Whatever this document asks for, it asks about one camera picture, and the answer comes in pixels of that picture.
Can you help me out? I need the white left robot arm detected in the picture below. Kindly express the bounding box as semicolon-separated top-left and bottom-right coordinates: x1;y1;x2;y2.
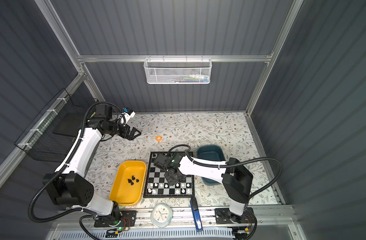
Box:
43;102;141;216

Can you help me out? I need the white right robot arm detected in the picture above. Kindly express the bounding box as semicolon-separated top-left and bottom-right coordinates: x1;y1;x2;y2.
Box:
154;152;253;216

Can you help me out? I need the black and white chessboard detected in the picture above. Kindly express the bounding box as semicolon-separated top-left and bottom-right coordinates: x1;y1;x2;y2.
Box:
143;152;195;198

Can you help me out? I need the teal tray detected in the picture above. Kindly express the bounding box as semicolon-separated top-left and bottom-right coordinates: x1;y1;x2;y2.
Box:
196;144;226;186

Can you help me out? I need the yellow tray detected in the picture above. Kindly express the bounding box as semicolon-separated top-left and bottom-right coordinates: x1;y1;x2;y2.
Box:
109;160;147;206

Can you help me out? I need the pale green clock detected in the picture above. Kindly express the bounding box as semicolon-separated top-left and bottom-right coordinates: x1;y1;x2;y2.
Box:
150;203;173;228

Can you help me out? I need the blue stapler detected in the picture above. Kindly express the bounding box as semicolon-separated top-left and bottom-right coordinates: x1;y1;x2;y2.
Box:
190;197;203;232

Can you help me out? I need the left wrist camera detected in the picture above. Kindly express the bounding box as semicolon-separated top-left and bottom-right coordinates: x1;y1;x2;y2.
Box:
119;108;136;125

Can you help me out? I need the white wire basket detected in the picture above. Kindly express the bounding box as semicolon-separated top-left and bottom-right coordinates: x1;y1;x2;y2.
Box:
144;60;213;85

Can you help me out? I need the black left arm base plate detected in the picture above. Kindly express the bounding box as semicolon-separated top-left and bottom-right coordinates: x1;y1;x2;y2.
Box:
94;211;137;228

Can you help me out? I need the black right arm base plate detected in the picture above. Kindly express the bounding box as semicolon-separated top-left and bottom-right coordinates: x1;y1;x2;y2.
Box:
214;208;257;225

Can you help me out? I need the black wire basket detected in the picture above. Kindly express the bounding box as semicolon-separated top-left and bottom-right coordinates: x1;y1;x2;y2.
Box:
14;86;99;163

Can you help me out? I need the black corrugated left cable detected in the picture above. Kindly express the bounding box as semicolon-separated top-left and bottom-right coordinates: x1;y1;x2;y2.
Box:
27;101;119;223

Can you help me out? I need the black corrugated cable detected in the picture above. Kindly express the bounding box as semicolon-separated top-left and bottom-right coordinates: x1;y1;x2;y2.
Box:
27;101;119;223
166;143;283;200

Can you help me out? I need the black corrugated right cable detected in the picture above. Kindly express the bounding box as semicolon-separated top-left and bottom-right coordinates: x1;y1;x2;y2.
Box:
166;143;283;200

